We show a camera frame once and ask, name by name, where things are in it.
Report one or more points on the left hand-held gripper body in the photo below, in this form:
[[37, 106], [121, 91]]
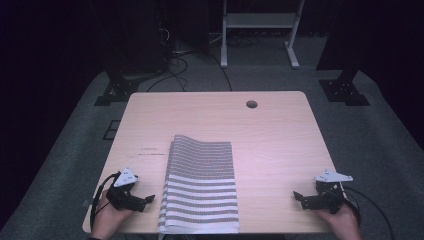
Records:
[[125, 178]]

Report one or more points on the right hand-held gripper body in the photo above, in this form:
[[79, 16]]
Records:
[[328, 200]]

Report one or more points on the grey white striped cloth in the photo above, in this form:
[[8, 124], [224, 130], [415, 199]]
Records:
[[200, 180]]

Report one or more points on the person's right hand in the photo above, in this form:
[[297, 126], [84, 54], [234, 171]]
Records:
[[345, 223]]

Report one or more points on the person's left hand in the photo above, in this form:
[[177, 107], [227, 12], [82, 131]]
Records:
[[105, 220]]

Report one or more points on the grey tape strip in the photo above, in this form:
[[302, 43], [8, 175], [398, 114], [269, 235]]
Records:
[[87, 203]]

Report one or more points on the black floor outlet cover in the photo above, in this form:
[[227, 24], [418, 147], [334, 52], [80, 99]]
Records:
[[111, 130]]

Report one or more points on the black stand base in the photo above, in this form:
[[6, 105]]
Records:
[[116, 91], [343, 90]]

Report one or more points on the white metal stand frame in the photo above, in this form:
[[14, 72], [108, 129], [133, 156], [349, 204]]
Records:
[[260, 20]]

